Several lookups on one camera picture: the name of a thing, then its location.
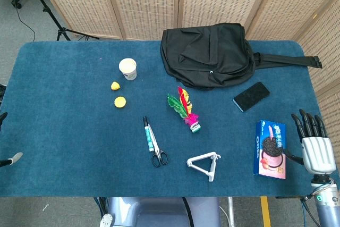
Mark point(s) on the left robot hand black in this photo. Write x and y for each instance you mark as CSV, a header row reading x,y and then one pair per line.
x,y
12,159

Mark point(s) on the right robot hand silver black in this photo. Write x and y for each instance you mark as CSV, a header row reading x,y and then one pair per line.
x,y
317,150

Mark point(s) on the colourful feather shuttlecock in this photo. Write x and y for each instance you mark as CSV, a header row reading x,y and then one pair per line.
x,y
186,110

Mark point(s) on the white triangular plastic frame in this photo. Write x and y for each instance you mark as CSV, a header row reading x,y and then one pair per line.
x,y
210,167

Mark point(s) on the black tripod stand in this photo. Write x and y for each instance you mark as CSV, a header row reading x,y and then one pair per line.
x,y
50,11

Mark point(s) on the blue Oreo cookie box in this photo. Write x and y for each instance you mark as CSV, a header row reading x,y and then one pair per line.
x,y
271,148

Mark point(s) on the blue table mat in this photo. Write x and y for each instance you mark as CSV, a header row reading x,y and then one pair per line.
x,y
79,131

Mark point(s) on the black smartphone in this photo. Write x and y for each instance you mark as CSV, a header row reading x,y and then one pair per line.
x,y
251,96

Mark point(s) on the silver metal table leg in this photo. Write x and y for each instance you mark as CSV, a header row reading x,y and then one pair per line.
x,y
231,211

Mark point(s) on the round yellow cap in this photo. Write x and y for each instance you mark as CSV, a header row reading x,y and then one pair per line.
x,y
120,102

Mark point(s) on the small yellow lump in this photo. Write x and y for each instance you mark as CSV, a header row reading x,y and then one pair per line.
x,y
115,85

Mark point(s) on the white marker pen black cap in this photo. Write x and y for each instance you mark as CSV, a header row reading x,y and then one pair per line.
x,y
148,135

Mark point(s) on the black backpack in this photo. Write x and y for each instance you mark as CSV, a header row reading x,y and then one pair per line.
x,y
207,54

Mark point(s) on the white paper cup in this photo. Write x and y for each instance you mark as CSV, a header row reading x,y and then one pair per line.
x,y
128,68

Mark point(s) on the grey-blue robot torso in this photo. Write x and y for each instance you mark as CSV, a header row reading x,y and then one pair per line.
x,y
159,212

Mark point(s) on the wooden woven folding screen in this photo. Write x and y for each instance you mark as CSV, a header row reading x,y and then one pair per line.
x,y
148,3

